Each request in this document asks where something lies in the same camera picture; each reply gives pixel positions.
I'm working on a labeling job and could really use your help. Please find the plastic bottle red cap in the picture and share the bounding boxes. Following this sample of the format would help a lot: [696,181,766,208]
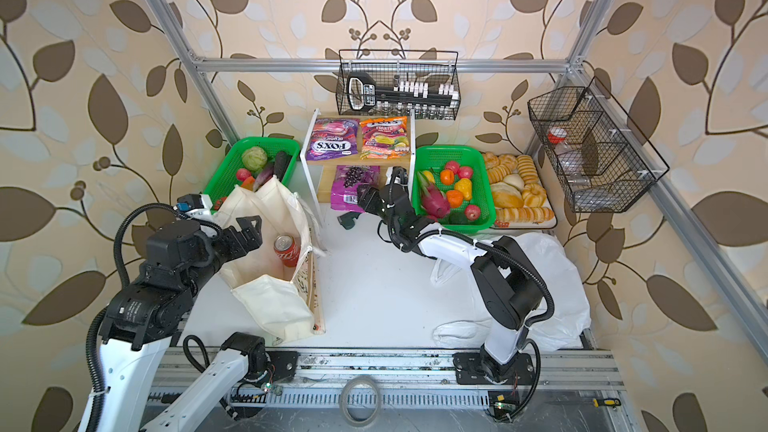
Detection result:
[547,127,584,181]

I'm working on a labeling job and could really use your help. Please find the back black wire basket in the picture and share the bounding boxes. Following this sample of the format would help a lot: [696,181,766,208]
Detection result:
[335,47,461,121]

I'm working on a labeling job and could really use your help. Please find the orange fruit candy bag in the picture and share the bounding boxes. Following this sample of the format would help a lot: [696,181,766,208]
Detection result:
[360,116,410,160]

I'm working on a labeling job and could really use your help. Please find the yellow handled screwdriver right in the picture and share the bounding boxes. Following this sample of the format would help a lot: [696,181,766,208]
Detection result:
[593,398,622,408]

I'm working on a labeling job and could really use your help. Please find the right black wire basket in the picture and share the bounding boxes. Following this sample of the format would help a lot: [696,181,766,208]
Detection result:
[527,78,669,213]

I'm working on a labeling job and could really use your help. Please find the cream canvas tote bag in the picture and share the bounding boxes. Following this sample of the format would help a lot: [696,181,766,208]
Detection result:
[213,178,326,342]

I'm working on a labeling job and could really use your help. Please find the tape roll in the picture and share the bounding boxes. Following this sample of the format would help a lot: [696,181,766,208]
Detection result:
[338,375,382,428]

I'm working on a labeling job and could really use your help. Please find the white plastic grocery bag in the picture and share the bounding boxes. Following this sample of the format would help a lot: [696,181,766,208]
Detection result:
[428,231,592,352]

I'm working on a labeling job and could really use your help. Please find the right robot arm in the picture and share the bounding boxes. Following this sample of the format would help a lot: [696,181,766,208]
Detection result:
[358,167,555,423]

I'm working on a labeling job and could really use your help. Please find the red cola can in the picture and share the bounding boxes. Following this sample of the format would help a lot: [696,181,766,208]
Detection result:
[273,235,301,268]

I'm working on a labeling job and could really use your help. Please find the red apple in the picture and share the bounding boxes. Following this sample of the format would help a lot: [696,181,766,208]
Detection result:
[464,204,482,222]

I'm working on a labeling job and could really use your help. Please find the green cabbage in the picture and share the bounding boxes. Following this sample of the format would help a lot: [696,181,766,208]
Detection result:
[241,146,269,173]

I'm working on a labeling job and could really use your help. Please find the bread tray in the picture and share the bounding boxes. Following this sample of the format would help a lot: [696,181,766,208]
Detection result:
[481,152,557,230]

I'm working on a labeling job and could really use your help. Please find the yellow bell pepper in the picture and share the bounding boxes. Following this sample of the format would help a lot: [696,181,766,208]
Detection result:
[454,178,473,202]

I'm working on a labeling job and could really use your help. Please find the black wire basket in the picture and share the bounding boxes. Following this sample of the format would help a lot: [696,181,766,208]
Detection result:
[335,47,461,121]
[527,78,669,213]

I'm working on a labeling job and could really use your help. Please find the right green basket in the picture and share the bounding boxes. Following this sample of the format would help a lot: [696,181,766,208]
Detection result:
[412,145,496,235]

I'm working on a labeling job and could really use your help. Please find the purple Fox's candy bag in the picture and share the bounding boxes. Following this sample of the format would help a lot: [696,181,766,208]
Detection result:
[305,118,359,161]

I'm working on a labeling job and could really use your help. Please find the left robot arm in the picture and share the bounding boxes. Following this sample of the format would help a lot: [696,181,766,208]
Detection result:
[79,194,299,431]

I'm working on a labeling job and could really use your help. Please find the pink dragon fruit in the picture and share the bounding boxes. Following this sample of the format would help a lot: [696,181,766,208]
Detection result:
[417,171,451,219]

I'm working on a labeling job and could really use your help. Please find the left green basket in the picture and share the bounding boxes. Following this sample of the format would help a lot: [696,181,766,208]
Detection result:
[203,137,300,211]

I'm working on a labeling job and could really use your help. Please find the white wooden two-tier shelf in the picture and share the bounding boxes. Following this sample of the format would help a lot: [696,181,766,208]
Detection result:
[299,108,416,206]

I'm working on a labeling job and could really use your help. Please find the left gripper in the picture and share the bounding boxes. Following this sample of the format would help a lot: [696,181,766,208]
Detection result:
[178,212,262,299]

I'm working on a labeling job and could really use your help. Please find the green basket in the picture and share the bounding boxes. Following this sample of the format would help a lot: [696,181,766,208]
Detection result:
[203,137,300,211]
[412,145,496,235]

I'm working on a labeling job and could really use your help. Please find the purple grape candy bag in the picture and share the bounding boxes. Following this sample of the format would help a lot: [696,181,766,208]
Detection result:
[330,165,381,213]

